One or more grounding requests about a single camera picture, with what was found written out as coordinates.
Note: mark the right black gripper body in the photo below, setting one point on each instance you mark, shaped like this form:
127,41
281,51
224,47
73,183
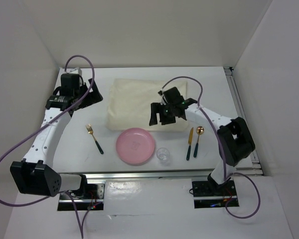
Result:
166,107

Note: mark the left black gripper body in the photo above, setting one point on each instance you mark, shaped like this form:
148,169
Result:
79,93

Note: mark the cream cloth placemat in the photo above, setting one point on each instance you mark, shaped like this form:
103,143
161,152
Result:
129,106

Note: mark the gold knife green handle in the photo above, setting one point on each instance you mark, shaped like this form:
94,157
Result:
189,144

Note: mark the gold fork green handle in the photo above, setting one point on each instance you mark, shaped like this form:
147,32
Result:
91,132

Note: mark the gold spoon green handle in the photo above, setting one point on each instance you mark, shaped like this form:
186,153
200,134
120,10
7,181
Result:
200,131

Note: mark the pink plate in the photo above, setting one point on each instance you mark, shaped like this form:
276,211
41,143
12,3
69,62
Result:
135,146

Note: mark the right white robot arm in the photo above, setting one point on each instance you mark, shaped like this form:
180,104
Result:
233,136

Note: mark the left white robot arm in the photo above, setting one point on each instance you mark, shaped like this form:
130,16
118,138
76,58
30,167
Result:
34,174

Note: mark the clear glass cup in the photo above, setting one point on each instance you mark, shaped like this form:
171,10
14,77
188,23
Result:
163,156

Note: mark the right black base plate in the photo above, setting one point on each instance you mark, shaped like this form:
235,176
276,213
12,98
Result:
206,197

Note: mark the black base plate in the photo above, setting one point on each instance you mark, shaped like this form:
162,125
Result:
91,199
206,197

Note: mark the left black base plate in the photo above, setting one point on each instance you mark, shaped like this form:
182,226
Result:
91,199

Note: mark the aluminium rail right side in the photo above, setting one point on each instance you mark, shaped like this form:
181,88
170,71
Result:
240,110

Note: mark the aluminium rail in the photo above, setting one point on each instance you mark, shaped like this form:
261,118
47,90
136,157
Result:
240,110
146,174

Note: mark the aluminium rail front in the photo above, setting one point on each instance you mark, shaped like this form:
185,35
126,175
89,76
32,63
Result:
146,174

